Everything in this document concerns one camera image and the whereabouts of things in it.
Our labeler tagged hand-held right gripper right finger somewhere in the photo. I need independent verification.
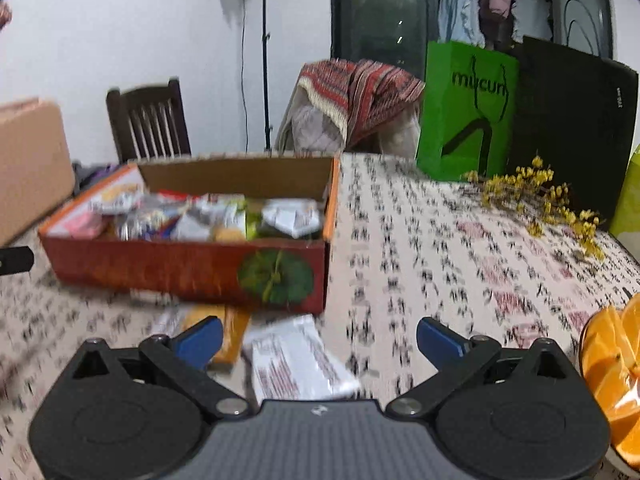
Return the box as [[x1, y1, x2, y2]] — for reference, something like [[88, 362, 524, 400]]
[[385, 316, 576, 422]]

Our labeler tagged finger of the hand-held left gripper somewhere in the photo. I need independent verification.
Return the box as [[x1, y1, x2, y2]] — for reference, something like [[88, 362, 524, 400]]
[[0, 246, 35, 277]]

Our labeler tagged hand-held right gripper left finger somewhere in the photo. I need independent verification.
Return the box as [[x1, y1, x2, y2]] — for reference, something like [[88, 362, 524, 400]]
[[70, 316, 253, 422]]

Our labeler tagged orange packet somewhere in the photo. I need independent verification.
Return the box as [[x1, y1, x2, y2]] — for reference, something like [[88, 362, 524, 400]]
[[182, 305, 252, 372]]

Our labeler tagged orange cardboard box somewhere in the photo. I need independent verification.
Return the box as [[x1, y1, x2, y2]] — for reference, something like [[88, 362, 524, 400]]
[[37, 155, 341, 313]]

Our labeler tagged white printed packet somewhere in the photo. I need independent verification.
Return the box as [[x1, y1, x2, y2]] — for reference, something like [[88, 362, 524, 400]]
[[242, 314, 362, 402]]

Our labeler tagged pile of snack packets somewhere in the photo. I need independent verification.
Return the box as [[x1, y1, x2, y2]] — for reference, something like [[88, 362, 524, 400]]
[[60, 180, 323, 242]]

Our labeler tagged pink suitcase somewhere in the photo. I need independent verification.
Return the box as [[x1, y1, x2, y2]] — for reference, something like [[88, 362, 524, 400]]
[[0, 97, 76, 247]]

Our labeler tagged grey purple pouch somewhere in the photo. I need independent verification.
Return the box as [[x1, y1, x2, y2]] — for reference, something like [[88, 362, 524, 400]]
[[71, 160, 121, 196]]

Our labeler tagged pile of orange wedges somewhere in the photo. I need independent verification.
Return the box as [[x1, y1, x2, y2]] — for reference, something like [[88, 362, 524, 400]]
[[582, 292, 640, 461]]

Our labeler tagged yellow flower sprig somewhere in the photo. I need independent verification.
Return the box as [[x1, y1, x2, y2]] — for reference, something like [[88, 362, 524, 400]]
[[465, 156, 608, 261]]

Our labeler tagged dark wooden chair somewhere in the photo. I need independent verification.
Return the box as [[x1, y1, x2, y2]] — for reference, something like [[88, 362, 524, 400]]
[[106, 78, 192, 163]]

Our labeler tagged green shopping bag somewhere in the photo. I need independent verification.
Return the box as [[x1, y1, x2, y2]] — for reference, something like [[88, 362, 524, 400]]
[[416, 40, 520, 182]]

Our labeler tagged white plate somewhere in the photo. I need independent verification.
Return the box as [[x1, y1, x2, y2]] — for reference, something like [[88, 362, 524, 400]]
[[577, 310, 640, 478]]

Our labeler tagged light green carton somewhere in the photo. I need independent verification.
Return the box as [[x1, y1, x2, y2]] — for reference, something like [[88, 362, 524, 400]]
[[609, 144, 640, 241]]

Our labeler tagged black shopping bag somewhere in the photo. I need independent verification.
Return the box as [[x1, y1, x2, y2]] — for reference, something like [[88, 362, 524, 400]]
[[505, 0, 640, 231]]

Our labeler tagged red patterned throw cloth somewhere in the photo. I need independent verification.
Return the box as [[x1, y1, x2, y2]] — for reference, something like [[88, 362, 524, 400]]
[[298, 59, 426, 148]]

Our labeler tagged light blue hanging shirt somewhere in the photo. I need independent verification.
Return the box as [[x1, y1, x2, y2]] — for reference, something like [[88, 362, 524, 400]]
[[439, 0, 486, 48]]

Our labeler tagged dark glass sliding door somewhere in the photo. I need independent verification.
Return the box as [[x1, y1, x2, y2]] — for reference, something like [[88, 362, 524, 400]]
[[330, 0, 615, 81]]

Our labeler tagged white hanging garment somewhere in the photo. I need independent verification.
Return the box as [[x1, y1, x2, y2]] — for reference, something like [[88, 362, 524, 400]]
[[512, 0, 553, 43]]

